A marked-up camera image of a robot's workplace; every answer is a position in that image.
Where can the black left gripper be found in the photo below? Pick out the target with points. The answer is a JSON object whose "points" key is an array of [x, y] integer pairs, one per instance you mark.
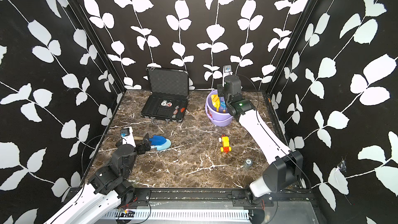
{"points": [[142, 150]]}

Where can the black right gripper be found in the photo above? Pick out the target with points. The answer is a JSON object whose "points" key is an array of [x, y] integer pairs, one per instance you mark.
{"points": [[221, 88]]}

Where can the blue toy rake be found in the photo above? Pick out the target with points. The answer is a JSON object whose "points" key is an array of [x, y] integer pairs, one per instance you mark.
{"points": [[222, 107]]}

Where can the yellow toy shovel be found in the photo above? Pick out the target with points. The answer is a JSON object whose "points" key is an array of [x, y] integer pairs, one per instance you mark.
{"points": [[215, 100]]}

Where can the light blue toy shovel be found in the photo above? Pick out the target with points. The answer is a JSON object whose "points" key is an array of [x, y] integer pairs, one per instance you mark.
{"points": [[161, 144]]}

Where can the purple plastic bucket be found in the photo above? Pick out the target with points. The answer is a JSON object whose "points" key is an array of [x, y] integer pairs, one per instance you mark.
{"points": [[219, 119]]}

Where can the blue trowel wooden handle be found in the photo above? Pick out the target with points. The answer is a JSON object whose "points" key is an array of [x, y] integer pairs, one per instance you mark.
{"points": [[138, 138]]}

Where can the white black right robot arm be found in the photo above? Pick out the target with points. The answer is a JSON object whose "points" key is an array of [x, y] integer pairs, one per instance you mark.
{"points": [[284, 165]]}

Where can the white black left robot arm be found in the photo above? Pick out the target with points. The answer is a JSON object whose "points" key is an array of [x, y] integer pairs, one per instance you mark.
{"points": [[107, 189]]}

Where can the yellow red toy truck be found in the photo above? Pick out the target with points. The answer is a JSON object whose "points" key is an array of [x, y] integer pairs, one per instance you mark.
{"points": [[225, 142]]}

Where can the black open tool case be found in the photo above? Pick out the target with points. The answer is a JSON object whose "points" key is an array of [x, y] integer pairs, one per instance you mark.
{"points": [[169, 94]]}

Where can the small clear tape roll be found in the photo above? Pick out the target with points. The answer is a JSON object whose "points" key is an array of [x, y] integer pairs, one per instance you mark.
{"points": [[248, 163]]}

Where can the white vented strip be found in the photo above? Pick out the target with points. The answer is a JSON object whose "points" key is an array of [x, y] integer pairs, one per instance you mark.
{"points": [[212, 215]]}

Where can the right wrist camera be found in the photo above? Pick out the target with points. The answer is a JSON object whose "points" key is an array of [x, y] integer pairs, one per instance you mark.
{"points": [[227, 71]]}

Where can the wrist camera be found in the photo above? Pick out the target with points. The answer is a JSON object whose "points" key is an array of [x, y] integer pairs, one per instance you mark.
{"points": [[127, 136], [227, 71]]}

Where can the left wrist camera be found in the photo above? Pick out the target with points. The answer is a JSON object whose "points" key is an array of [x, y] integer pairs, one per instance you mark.
{"points": [[127, 136]]}

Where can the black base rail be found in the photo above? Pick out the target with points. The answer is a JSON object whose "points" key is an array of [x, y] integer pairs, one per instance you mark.
{"points": [[237, 196]]}

